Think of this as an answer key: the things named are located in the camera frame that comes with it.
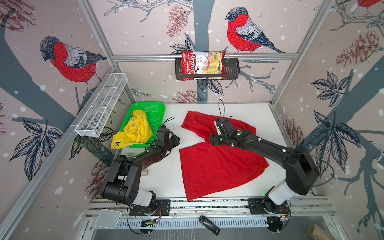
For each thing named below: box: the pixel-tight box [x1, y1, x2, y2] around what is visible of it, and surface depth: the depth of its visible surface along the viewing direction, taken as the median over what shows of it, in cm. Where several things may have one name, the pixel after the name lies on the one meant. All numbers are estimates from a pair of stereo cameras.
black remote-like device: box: [198, 215, 221, 236], surface depth 67 cm
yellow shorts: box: [111, 109, 153, 149], surface depth 95 cm
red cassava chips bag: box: [181, 50, 227, 81], surface depth 90 cm
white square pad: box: [95, 208, 122, 229], surface depth 71 cm
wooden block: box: [307, 224, 336, 240], surface depth 65 cm
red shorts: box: [179, 111, 270, 201], surface depth 90 cm
